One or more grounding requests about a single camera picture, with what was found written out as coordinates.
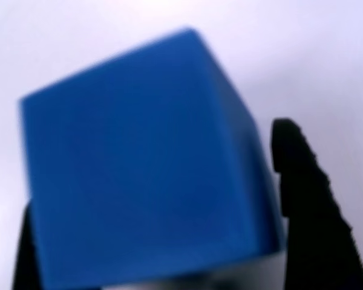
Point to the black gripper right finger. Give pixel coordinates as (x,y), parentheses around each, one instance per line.
(314,217)

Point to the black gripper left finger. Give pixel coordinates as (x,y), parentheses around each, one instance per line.
(25,256)

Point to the blue cube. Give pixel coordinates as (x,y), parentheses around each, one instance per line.
(145,157)

